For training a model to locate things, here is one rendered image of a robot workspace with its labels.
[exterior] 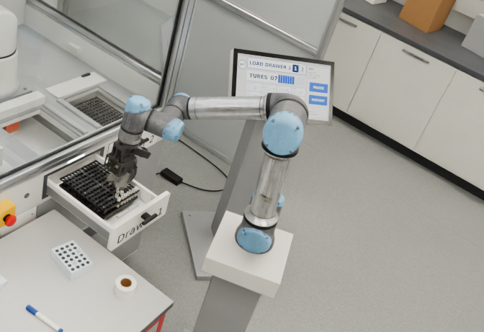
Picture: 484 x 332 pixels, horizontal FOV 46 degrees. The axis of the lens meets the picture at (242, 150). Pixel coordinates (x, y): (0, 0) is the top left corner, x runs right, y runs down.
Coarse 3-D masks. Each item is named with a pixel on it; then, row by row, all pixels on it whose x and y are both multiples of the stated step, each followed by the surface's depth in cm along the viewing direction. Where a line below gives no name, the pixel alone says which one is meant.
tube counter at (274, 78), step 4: (272, 76) 266; (276, 76) 267; (280, 76) 267; (284, 76) 268; (288, 76) 269; (292, 76) 270; (296, 76) 270; (272, 80) 266; (276, 80) 267; (280, 80) 267; (284, 80) 268; (288, 80) 269; (292, 80) 270; (296, 80) 270; (300, 80) 271; (304, 80) 272; (292, 84) 270; (296, 84) 270; (300, 84) 271; (304, 84) 272
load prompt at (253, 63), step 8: (248, 64) 262; (256, 64) 264; (264, 64) 265; (272, 64) 266; (280, 64) 268; (288, 64) 269; (296, 64) 271; (304, 64) 272; (288, 72) 269; (296, 72) 270; (304, 72) 272
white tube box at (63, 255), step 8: (72, 240) 197; (56, 248) 193; (64, 248) 194; (72, 248) 195; (56, 256) 191; (64, 256) 191; (72, 256) 192; (80, 256) 193; (64, 264) 188; (72, 264) 189; (80, 264) 190; (88, 264) 191; (64, 272) 190; (72, 272) 186; (80, 272) 189
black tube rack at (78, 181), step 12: (96, 168) 215; (72, 180) 206; (84, 180) 208; (96, 180) 209; (72, 192) 206; (84, 192) 203; (96, 192) 204; (108, 192) 207; (84, 204) 203; (96, 204) 204; (108, 204) 201; (108, 216) 202
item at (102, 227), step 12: (96, 156) 222; (72, 168) 214; (84, 168) 221; (48, 180) 204; (60, 180) 212; (48, 192) 205; (60, 192) 201; (144, 192) 214; (60, 204) 204; (72, 204) 200; (132, 204) 214; (144, 204) 216; (84, 216) 198; (96, 216) 196; (96, 228) 197; (108, 228) 194; (108, 240) 196
